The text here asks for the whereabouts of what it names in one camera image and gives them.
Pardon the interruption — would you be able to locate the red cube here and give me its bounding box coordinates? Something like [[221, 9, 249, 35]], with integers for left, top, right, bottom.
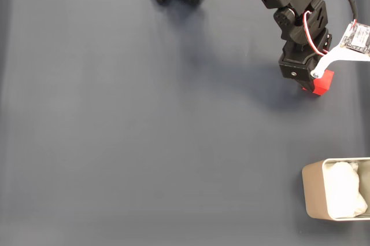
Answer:
[[302, 69, 335, 96]]

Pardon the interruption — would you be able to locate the beige metal tin box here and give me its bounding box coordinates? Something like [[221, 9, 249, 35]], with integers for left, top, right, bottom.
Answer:
[[301, 157, 370, 222]]

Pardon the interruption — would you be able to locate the dark blue table mat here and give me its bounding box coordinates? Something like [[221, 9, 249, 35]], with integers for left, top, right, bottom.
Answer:
[[0, 0, 370, 246]]

